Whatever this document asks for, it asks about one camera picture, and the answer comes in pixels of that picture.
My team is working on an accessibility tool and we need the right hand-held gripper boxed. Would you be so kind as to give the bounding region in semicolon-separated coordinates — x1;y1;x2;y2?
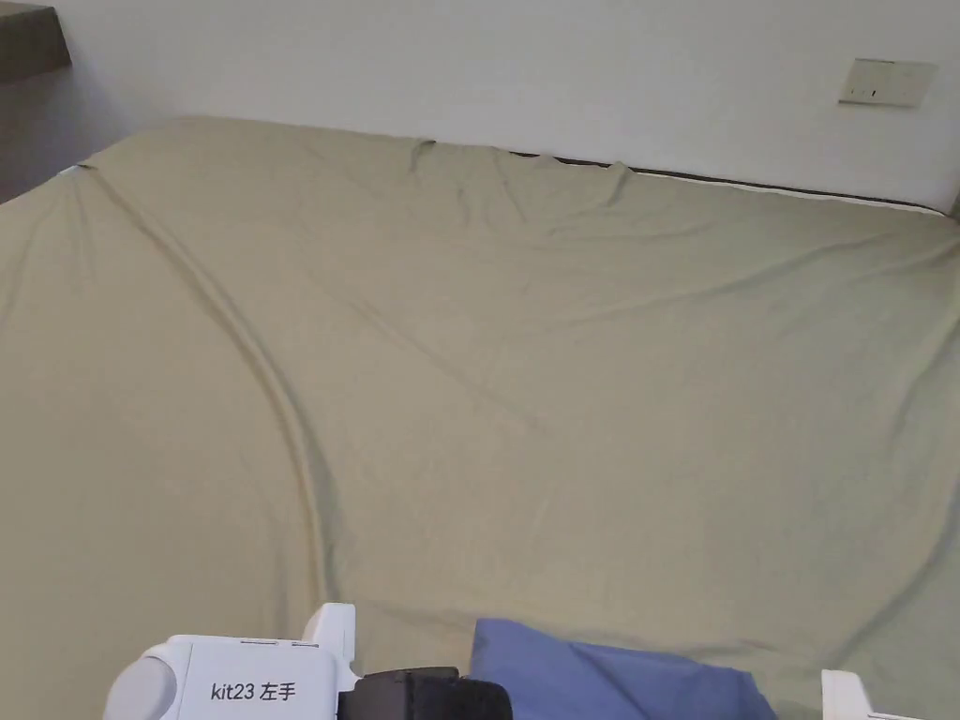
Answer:
820;668;900;720

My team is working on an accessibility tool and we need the dark wooden shelf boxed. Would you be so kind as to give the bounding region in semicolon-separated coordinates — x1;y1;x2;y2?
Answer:
0;3;72;83

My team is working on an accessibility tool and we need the beige wall socket plate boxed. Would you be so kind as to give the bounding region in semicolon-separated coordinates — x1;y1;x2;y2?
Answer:
837;57;939;109

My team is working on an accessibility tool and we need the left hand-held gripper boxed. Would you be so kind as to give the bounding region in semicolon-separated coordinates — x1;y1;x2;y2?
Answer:
103;602;515;720

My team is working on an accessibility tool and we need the bed with pale green sheet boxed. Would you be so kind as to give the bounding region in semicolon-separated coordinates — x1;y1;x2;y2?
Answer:
0;114;960;720

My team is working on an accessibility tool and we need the blue garment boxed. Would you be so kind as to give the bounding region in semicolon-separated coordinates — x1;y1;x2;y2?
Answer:
469;618;780;720

